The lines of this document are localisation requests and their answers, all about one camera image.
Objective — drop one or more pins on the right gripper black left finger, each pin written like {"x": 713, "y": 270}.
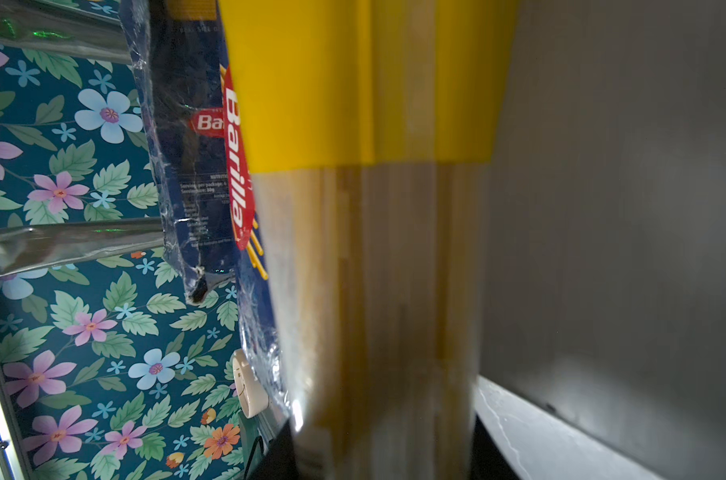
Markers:
{"x": 279, "y": 462}

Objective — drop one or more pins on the blue Barilla spaghetti bag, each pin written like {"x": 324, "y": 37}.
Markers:
{"x": 258, "y": 330}

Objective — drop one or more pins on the blue Barilla pasta bag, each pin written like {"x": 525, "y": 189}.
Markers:
{"x": 175, "y": 48}

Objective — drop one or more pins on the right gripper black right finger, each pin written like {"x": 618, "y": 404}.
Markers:
{"x": 487, "y": 460}

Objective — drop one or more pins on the beige round clock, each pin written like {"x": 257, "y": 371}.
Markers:
{"x": 250, "y": 392}

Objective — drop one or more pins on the yellow spaghetti bag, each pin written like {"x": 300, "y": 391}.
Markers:
{"x": 369, "y": 128}

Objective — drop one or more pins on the white two-tier shelf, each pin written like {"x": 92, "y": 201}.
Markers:
{"x": 605, "y": 346}

